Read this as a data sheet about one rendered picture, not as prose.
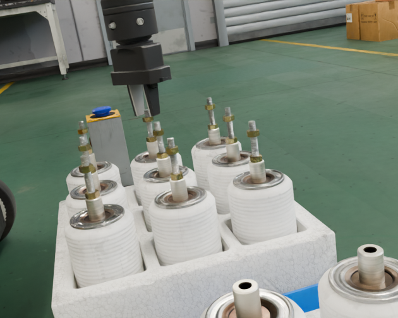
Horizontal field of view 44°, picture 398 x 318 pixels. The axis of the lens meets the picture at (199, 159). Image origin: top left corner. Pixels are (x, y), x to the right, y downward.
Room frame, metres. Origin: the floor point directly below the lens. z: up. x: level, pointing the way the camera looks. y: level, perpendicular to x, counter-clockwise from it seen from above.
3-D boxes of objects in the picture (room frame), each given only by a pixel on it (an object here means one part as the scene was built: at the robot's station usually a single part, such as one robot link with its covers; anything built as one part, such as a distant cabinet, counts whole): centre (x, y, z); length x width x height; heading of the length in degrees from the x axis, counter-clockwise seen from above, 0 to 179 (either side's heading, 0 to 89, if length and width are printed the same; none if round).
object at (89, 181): (0.64, 0.15, 0.30); 0.01 x 0.01 x 0.08
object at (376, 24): (4.19, -1.67, 0.15); 0.30 x 0.24 x 0.30; 8
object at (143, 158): (0.89, 0.08, 0.25); 0.08 x 0.08 x 0.01
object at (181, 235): (0.66, 0.03, 0.16); 0.10 x 0.10 x 0.18
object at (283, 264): (0.78, 0.06, 0.09); 0.39 x 0.39 x 0.18; 11
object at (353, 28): (4.52, -1.67, 0.15); 0.30 x 0.24 x 0.30; 98
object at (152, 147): (0.89, 0.08, 0.26); 0.02 x 0.02 x 0.03
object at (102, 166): (0.87, 0.20, 0.25); 0.08 x 0.08 x 0.01
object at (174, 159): (0.66, 0.03, 0.30); 0.01 x 0.01 x 0.08
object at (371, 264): (0.39, -0.14, 0.26); 0.02 x 0.02 x 0.03
